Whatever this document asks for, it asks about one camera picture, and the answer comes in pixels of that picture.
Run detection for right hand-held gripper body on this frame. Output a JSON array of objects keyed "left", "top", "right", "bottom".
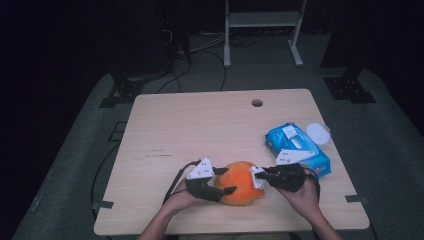
[{"left": 268, "top": 148, "right": 317, "bottom": 194}]

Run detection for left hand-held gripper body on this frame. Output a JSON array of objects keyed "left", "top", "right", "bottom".
[{"left": 185, "top": 157, "right": 225, "bottom": 204}]

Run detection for orange plush toy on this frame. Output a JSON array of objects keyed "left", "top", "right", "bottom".
[{"left": 213, "top": 160, "right": 267, "bottom": 207}]

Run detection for blue wet wipes pack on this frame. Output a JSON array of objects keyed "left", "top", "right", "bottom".
[{"left": 264, "top": 122, "right": 332, "bottom": 179}]

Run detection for person's left hand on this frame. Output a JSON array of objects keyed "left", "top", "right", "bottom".
[{"left": 162, "top": 179, "right": 209, "bottom": 218}]

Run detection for person's right hand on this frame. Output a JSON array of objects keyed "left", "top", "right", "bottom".
[{"left": 278, "top": 164, "right": 324, "bottom": 225}]

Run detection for white round lid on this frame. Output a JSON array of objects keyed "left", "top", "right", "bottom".
[{"left": 306, "top": 121, "right": 333, "bottom": 145}]

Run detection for black tape piece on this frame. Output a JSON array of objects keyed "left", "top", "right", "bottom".
[
  {"left": 344, "top": 194, "right": 369, "bottom": 204},
  {"left": 92, "top": 200, "right": 115, "bottom": 210}
]

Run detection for black stand base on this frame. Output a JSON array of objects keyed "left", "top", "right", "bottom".
[
  {"left": 99, "top": 66, "right": 168, "bottom": 109},
  {"left": 323, "top": 64, "right": 378, "bottom": 104}
]

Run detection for white metal stand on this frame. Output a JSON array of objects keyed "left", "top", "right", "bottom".
[{"left": 223, "top": 0, "right": 308, "bottom": 68}]

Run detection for left hand-held gripper cable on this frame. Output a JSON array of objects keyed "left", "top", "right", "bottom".
[{"left": 162, "top": 159, "right": 203, "bottom": 206}]

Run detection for hand-held gripper cable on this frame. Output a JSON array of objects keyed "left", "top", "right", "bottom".
[
  {"left": 304, "top": 166, "right": 322, "bottom": 203},
  {"left": 162, "top": 159, "right": 203, "bottom": 206}
]

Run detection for right hand-held gripper cable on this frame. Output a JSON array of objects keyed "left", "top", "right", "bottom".
[{"left": 304, "top": 166, "right": 322, "bottom": 203}]

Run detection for thin black floor cable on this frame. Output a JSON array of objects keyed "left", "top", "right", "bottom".
[{"left": 90, "top": 142, "right": 121, "bottom": 214}]

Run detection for white floor cables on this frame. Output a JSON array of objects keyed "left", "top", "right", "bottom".
[{"left": 186, "top": 32, "right": 228, "bottom": 55}]

